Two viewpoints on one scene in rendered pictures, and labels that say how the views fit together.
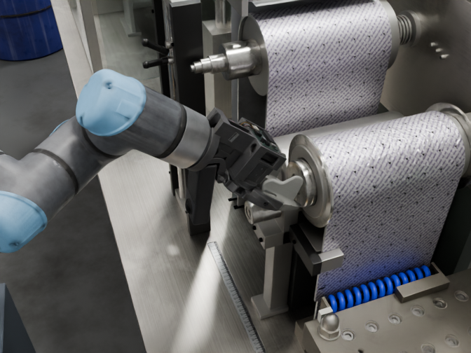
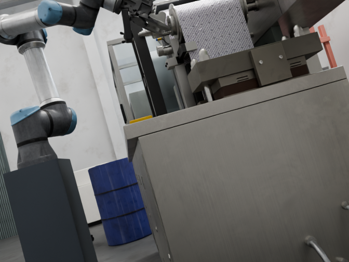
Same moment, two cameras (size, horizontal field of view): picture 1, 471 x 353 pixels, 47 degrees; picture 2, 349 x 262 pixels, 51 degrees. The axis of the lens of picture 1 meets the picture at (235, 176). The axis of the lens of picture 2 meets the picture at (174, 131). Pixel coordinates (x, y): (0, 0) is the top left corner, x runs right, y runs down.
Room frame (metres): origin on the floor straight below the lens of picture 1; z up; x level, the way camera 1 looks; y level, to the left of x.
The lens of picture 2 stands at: (-0.68, -0.27, 0.78)
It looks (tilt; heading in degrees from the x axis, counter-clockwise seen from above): 4 degrees up; 12
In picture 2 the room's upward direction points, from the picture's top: 16 degrees counter-clockwise
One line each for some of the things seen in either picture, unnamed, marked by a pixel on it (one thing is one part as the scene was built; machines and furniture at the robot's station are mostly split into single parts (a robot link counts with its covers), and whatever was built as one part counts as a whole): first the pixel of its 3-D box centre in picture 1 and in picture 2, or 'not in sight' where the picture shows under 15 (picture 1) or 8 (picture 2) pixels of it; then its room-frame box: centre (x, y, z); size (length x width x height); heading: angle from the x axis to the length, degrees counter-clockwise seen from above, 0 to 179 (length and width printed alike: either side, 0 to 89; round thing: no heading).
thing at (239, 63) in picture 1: (240, 59); (158, 30); (0.86, -0.01, 1.33); 0.06 x 0.06 x 0.06; 20
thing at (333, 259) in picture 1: (329, 260); (190, 46); (0.57, -0.15, 1.13); 0.04 x 0.02 x 0.03; 110
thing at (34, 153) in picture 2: not in sight; (35, 153); (0.59, 0.55, 0.95); 0.15 x 0.15 x 0.10
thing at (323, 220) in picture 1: (309, 181); (175, 24); (0.63, -0.11, 1.25); 0.15 x 0.01 x 0.15; 20
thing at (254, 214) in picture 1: (254, 211); (160, 51); (0.64, -0.03, 1.18); 0.04 x 0.02 x 0.04; 20
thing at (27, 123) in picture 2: not in sight; (29, 124); (0.59, 0.54, 1.07); 0.13 x 0.12 x 0.14; 156
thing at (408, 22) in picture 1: (394, 31); not in sight; (0.97, -0.30, 1.33); 0.07 x 0.07 x 0.07; 20
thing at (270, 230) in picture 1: (271, 255); (179, 80); (0.65, -0.07, 1.05); 0.06 x 0.05 x 0.31; 110
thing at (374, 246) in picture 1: (382, 247); (220, 46); (0.62, -0.25, 1.11); 0.23 x 0.01 x 0.18; 110
